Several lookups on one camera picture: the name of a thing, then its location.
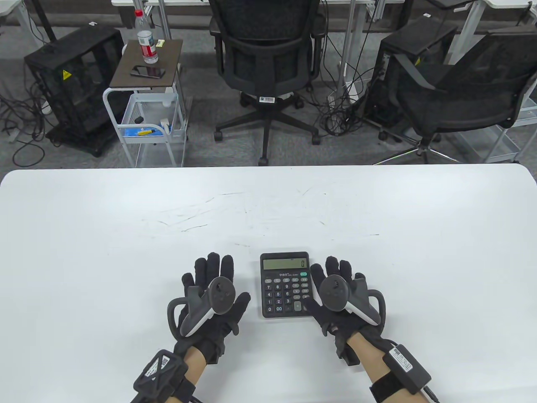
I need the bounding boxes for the red label plastic water bottle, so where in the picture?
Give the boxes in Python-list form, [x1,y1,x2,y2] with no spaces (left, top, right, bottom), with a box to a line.
[134,9,159,65]

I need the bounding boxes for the white power strip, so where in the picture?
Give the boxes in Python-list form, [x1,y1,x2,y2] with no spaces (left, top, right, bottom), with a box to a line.
[327,82,359,122]

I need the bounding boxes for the black chair with chrome base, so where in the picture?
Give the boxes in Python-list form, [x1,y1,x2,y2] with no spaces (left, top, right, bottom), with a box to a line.
[371,30,537,165]

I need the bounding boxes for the person's left forearm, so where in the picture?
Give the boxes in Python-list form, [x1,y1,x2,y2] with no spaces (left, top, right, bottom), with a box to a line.
[184,346,208,385]

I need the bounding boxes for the person's right hand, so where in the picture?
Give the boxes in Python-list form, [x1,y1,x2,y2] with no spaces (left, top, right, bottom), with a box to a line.
[303,256,388,366]

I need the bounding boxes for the white desk frame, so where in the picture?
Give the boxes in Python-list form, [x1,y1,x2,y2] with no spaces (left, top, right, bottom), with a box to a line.
[111,0,378,91]

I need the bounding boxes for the tangle of black cables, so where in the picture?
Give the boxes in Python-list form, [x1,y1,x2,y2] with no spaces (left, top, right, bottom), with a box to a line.
[302,25,403,137]

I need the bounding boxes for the black calculator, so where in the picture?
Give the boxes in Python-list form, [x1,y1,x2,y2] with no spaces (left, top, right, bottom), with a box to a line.
[260,251,313,319]

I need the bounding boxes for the grey right hand controller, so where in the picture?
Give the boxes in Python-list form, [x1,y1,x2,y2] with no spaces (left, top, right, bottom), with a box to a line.
[320,275,386,326]

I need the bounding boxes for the grey left hand controller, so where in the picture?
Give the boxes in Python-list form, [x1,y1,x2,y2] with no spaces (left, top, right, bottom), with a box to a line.
[167,276,236,338]

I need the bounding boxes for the grey hand controller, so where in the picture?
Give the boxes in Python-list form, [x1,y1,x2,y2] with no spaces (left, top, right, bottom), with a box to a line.
[167,276,236,338]
[320,275,386,326]

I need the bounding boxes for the person's right forearm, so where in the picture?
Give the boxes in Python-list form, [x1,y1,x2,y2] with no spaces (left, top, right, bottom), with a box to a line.
[348,332,386,376]

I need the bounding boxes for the black mesh office chair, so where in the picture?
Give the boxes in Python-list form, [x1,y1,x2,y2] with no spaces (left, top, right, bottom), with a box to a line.
[208,0,326,166]

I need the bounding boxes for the white cart with brown top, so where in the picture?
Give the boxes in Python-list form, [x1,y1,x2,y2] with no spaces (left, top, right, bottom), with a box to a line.
[103,39,188,168]

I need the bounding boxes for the black computer tower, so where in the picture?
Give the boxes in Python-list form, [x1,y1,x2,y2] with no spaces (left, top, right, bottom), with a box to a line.
[363,19,459,141]

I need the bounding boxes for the person's left hand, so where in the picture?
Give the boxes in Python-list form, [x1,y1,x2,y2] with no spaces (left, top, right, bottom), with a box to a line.
[170,252,251,365]

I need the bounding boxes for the black cabinet with yellow sticker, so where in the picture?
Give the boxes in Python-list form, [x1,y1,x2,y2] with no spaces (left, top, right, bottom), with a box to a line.
[24,26,126,158]

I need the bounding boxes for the black smartphone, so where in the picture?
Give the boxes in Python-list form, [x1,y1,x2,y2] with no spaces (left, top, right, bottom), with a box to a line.
[130,65,167,79]

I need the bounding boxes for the loose black floor cables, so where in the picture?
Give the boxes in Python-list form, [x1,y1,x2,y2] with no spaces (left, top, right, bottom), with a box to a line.
[0,76,55,166]

